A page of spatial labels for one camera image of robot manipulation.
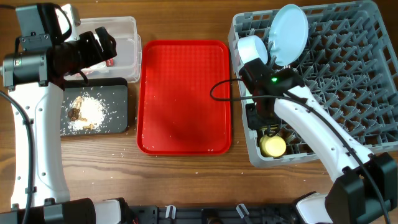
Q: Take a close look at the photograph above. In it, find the light blue bowl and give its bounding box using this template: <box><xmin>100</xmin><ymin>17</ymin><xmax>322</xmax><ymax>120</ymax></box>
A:
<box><xmin>238</xmin><ymin>35</ymin><xmax>268</xmax><ymax>65</ymax></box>

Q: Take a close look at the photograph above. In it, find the red snack wrapper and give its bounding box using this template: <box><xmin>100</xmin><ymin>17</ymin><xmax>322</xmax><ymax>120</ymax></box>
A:
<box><xmin>83</xmin><ymin>58</ymin><xmax>115</xmax><ymax>75</ymax></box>

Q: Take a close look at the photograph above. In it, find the light blue plate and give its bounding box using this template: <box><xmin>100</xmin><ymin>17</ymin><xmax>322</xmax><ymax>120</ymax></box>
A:
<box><xmin>269</xmin><ymin>4</ymin><xmax>308</xmax><ymax>67</ymax></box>

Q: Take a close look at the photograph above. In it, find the food scraps and rice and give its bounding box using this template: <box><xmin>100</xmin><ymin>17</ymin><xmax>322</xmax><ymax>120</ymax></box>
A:
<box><xmin>60</xmin><ymin>91</ymin><xmax>122</xmax><ymax>135</ymax></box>

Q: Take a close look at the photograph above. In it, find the yellow plastic cup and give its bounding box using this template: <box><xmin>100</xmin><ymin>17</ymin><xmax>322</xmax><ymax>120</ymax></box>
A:
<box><xmin>259</xmin><ymin>136</ymin><xmax>287</xmax><ymax>157</ymax></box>

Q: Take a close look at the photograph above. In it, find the green bowl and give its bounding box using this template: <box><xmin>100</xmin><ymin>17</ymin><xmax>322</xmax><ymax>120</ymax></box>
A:
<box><xmin>245</xmin><ymin>89</ymin><xmax>252</xmax><ymax>97</ymax></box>

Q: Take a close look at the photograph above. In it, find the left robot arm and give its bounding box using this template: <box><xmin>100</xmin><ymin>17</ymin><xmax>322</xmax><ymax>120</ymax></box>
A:
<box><xmin>1</xmin><ymin>2</ymin><xmax>131</xmax><ymax>223</ymax></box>

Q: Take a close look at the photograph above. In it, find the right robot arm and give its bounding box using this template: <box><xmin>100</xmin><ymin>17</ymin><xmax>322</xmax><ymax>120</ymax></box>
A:
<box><xmin>239</xmin><ymin>58</ymin><xmax>397</xmax><ymax>223</ymax></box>

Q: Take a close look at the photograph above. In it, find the grey dishwasher rack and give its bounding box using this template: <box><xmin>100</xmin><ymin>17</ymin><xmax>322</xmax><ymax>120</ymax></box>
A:
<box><xmin>228</xmin><ymin>1</ymin><xmax>397</xmax><ymax>168</ymax></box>

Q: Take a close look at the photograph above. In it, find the black plastic tray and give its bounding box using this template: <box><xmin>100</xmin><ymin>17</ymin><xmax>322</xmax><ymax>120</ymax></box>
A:
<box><xmin>60</xmin><ymin>78</ymin><xmax>128</xmax><ymax>136</ymax></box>

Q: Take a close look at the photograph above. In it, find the clear plastic bin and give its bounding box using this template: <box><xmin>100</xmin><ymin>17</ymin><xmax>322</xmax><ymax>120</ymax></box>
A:
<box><xmin>77</xmin><ymin>16</ymin><xmax>142</xmax><ymax>83</ymax></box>

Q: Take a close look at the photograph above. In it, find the red serving tray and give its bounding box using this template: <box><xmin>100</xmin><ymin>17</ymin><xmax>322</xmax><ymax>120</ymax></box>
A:
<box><xmin>136</xmin><ymin>40</ymin><xmax>232</xmax><ymax>156</ymax></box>

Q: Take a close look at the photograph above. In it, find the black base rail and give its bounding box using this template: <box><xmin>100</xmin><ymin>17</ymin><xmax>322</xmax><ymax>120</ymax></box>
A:
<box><xmin>129</xmin><ymin>203</ymin><xmax>300</xmax><ymax>224</ymax></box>

